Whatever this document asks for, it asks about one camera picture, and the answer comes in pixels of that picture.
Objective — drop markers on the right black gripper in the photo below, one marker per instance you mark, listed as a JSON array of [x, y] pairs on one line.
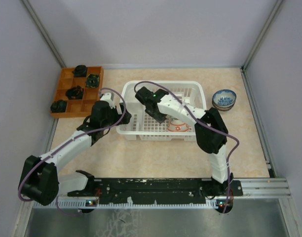
[[160, 117]]

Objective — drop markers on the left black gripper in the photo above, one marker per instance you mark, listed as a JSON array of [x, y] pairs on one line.
[[126, 119]]

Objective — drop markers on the white plastic dish rack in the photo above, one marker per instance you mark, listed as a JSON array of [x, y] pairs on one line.
[[146, 128]]

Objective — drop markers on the blue white patterned bowl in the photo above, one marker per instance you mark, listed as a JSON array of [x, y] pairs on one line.
[[224, 98]]

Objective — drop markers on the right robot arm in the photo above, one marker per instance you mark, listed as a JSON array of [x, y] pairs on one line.
[[210, 129]]

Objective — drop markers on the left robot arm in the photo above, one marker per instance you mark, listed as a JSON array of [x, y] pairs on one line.
[[40, 180]]

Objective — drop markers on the wooden compartment tray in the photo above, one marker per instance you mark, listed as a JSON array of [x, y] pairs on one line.
[[82, 107]]

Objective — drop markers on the red white patterned bowl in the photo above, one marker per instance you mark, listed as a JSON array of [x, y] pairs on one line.
[[176, 125]]

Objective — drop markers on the black orange rolled item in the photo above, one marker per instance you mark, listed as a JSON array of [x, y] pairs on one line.
[[75, 93]]

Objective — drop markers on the green black rolled item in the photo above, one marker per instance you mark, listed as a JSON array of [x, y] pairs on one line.
[[92, 81]]

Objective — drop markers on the dark green rolled item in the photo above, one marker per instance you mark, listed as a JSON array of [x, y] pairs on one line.
[[58, 106]]

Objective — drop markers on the black rolled item top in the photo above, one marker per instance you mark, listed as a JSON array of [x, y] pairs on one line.
[[80, 71]]

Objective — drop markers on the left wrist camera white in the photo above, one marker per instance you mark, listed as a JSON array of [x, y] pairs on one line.
[[106, 99]]

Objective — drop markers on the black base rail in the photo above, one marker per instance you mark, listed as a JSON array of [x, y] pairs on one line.
[[150, 190]]

